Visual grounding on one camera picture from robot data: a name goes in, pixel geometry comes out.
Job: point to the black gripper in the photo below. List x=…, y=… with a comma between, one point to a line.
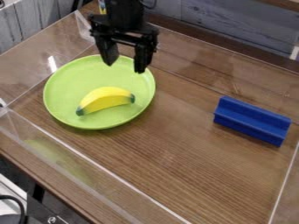
x=124, y=26

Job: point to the blue plastic block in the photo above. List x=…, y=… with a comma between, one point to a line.
x=251, y=120

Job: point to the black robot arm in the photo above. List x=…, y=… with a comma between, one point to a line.
x=120, y=25

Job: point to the yellow blue tin can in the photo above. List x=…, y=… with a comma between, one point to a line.
x=101, y=7

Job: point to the clear acrylic enclosure wall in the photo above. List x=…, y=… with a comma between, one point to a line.
x=92, y=190

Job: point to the green round plate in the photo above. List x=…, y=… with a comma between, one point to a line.
x=79, y=79

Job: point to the yellow toy banana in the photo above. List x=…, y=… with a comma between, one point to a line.
x=103, y=98

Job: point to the clear acrylic corner bracket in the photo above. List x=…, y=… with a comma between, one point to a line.
x=84, y=27

